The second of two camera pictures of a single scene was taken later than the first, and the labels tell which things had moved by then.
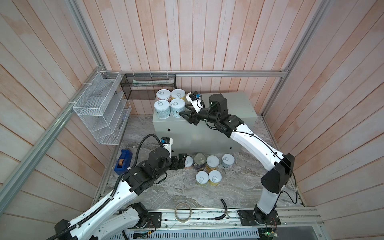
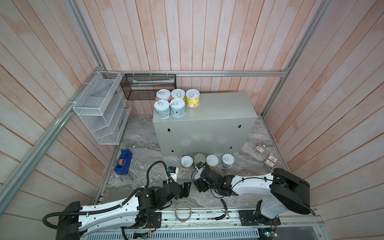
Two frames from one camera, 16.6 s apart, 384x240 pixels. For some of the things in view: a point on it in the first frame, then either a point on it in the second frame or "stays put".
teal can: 227,160 stays put
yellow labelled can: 177,93 stays put
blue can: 177,105 stays put
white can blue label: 163,94 stays put
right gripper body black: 205,115 -> 203,184
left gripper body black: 171,164 -> 182,194
